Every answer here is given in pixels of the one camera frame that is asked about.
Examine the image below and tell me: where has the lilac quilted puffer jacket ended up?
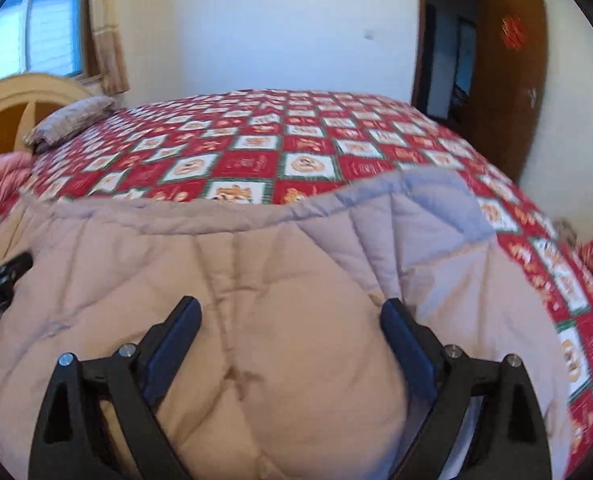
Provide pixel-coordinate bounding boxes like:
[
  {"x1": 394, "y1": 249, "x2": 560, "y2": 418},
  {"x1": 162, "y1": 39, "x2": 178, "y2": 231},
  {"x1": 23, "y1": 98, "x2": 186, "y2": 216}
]
[{"x1": 0, "y1": 167, "x2": 572, "y2": 480}]

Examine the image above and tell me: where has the brown wooden door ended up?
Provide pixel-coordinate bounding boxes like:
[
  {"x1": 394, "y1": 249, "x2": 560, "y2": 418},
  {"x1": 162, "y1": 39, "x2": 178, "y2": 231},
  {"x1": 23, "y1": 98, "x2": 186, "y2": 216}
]
[{"x1": 469, "y1": 0, "x2": 547, "y2": 183}]

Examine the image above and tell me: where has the cream wooden headboard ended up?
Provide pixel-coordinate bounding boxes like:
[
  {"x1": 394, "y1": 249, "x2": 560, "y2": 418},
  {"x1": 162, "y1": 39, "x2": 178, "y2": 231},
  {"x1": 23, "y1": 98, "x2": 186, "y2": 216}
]
[{"x1": 0, "y1": 72, "x2": 100, "y2": 163}]

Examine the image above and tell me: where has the red paper door decoration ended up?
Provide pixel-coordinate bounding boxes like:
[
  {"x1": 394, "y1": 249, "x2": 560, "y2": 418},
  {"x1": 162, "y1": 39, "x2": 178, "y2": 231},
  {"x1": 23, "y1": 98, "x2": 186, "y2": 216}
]
[{"x1": 499, "y1": 15, "x2": 525, "y2": 53}]

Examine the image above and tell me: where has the beige patterned curtain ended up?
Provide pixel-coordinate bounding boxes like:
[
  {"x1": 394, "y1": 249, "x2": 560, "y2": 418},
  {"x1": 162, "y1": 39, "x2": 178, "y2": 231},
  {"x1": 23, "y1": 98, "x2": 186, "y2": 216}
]
[{"x1": 90, "y1": 0, "x2": 130, "y2": 95}]

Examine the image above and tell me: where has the pink folded blanket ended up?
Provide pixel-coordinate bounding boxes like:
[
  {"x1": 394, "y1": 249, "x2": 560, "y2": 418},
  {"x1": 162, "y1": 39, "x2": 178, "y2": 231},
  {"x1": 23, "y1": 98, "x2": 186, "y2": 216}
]
[{"x1": 0, "y1": 152, "x2": 33, "y2": 241}]

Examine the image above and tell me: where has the red checkered printed bedspread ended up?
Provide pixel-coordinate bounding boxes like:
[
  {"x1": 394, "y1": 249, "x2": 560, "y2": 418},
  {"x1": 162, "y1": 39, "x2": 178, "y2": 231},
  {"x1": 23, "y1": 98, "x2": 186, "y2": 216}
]
[{"x1": 0, "y1": 89, "x2": 593, "y2": 476}]

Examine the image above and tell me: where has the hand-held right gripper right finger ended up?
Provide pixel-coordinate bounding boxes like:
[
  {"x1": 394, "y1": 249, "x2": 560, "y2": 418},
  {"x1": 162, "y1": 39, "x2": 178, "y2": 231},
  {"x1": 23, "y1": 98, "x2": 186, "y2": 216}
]
[{"x1": 381, "y1": 299, "x2": 552, "y2": 480}]

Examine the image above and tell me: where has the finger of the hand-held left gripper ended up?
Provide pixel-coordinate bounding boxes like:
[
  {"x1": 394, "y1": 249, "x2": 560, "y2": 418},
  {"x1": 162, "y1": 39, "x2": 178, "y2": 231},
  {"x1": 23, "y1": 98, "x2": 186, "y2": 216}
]
[{"x1": 0, "y1": 252, "x2": 34, "y2": 282}]

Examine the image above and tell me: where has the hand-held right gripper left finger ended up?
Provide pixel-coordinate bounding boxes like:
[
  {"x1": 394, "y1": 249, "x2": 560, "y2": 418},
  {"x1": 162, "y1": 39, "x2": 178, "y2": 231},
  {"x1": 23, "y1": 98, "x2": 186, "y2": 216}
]
[{"x1": 34, "y1": 296, "x2": 202, "y2": 480}]

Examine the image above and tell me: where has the striped pillow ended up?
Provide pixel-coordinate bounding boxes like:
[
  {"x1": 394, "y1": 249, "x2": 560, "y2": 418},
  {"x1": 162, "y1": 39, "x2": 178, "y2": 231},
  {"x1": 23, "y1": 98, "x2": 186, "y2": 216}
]
[{"x1": 24, "y1": 95, "x2": 120, "y2": 153}]

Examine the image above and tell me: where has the blue framed window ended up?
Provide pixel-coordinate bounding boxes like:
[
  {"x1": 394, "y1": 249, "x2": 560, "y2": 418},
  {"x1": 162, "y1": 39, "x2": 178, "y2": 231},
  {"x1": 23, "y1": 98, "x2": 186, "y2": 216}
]
[{"x1": 0, "y1": 0, "x2": 92, "y2": 88}]

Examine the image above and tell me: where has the grey crumpled cloth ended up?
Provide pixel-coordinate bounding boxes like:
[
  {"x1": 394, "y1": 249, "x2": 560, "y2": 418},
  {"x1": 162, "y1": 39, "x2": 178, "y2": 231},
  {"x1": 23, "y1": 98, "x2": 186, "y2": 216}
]
[{"x1": 551, "y1": 217, "x2": 577, "y2": 248}]

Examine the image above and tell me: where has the dark wooden door frame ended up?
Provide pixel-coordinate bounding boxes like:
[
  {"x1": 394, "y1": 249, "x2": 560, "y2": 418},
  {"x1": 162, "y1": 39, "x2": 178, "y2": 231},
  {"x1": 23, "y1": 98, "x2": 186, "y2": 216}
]
[{"x1": 411, "y1": 0, "x2": 487, "y2": 121}]

